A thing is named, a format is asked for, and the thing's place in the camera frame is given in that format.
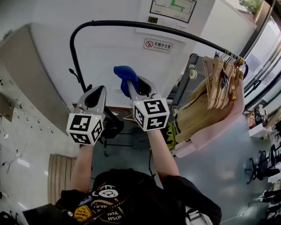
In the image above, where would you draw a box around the grey bag strap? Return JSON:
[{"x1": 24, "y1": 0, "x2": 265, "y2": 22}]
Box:
[{"x1": 184, "y1": 206, "x2": 214, "y2": 225}]

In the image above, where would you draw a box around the person's right forearm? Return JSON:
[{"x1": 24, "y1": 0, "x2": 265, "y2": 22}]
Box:
[{"x1": 146, "y1": 128, "x2": 180, "y2": 183}]

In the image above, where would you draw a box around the red and white wall sign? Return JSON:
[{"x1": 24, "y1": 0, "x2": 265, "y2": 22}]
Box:
[{"x1": 143, "y1": 38, "x2": 173, "y2": 54}]

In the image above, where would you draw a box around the blue object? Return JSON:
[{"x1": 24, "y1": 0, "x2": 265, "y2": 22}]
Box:
[{"x1": 113, "y1": 65, "x2": 140, "y2": 98}]

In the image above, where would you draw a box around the framed floor plan sign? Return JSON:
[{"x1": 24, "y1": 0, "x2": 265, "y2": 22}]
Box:
[{"x1": 149, "y1": 0, "x2": 198, "y2": 24}]

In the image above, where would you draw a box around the beige cabinet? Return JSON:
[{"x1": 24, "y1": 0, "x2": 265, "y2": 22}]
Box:
[{"x1": 0, "y1": 23, "x2": 71, "y2": 135}]

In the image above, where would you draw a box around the black trolley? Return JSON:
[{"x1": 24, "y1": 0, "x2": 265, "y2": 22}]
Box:
[{"x1": 166, "y1": 53, "x2": 213, "y2": 117}]

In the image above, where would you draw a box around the black clothes rack rail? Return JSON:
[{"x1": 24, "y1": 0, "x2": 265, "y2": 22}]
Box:
[{"x1": 69, "y1": 20, "x2": 250, "y2": 158}]

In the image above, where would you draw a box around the black printed t-shirt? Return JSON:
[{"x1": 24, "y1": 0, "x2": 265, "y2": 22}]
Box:
[{"x1": 54, "y1": 168, "x2": 222, "y2": 225}]

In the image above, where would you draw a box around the black framed glass door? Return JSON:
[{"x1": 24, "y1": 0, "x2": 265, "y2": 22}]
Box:
[{"x1": 238, "y1": 0, "x2": 281, "y2": 113}]

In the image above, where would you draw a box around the person's left forearm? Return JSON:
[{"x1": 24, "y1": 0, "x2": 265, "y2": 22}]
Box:
[{"x1": 69, "y1": 144, "x2": 95, "y2": 194}]

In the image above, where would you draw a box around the pink garment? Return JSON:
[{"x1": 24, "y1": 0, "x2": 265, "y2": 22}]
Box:
[{"x1": 173, "y1": 78, "x2": 245, "y2": 159}]

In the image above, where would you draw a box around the wooden slatted panel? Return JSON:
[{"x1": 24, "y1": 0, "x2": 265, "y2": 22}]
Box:
[{"x1": 47, "y1": 153, "x2": 77, "y2": 205}]

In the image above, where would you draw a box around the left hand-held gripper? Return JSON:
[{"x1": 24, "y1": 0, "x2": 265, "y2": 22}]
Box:
[{"x1": 66, "y1": 85, "x2": 107, "y2": 146}]

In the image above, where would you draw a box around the white box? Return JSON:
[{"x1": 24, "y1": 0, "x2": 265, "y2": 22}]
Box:
[{"x1": 248, "y1": 123, "x2": 273, "y2": 138}]

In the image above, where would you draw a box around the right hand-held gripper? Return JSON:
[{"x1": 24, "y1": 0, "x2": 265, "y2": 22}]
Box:
[{"x1": 127, "y1": 76, "x2": 170, "y2": 132}]

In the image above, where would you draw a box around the tan garment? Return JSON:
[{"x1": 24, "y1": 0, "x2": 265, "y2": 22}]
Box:
[{"x1": 175, "y1": 78, "x2": 235, "y2": 144}]

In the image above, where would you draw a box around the neon yellow helmet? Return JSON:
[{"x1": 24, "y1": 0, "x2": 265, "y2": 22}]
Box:
[{"x1": 164, "y1": 122, "x2": 177, "y2": 150}]

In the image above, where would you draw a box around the bunch of wooden hangers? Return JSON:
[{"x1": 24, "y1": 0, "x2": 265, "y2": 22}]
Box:
[{"x1": 202, "y1": 55, "x2": 245, "y2": 110}]

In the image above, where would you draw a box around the black office chair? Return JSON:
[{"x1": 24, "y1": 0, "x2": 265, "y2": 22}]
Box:
[{"x1": 244, "y1": 144, "x2": 281, "y2": 185}]

